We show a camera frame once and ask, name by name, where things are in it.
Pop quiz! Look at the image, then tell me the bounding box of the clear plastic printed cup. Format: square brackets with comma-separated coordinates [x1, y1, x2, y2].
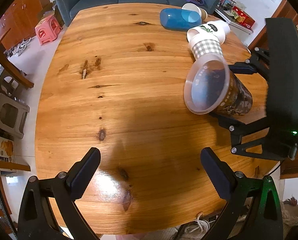
[184, 54, 253, 115]

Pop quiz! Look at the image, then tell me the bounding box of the white bamboo print paper cup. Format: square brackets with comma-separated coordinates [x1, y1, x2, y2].
[186, 20, 231, 44]

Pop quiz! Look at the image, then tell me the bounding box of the checkered paper cup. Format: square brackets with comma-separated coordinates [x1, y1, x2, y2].
[189, 33, 223, 60]

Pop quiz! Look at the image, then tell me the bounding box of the brown sleeve paper cup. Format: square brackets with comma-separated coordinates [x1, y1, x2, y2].
[182, 3, 208, 21]

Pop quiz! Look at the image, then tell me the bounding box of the blue plastic cup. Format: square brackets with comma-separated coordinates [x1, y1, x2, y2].
[160, 8, 202, 31]

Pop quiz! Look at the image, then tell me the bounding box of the white low cabinet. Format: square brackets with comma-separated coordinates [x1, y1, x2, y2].
[215, 8, 253, 34]

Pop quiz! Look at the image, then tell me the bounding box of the red gift box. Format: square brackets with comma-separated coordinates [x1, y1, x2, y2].
[231, 5, 255, 29]

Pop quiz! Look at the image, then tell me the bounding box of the brown wooden door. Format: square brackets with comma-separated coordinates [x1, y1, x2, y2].
[248, 0, 298, 50]

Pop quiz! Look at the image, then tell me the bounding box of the grey plastic stool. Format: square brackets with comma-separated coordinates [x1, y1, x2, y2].
[0, 93, 30, 139]

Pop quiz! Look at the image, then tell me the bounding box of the wooden side table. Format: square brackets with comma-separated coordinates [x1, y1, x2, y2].
[0, 28, 34, 89]

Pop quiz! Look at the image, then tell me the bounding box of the pink plastic stool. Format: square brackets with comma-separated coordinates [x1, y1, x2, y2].
[35, 15, 62, 46]

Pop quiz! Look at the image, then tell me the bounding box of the wooden wardrobe cabinet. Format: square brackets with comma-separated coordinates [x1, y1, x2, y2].
[0, 0, 50, 49]

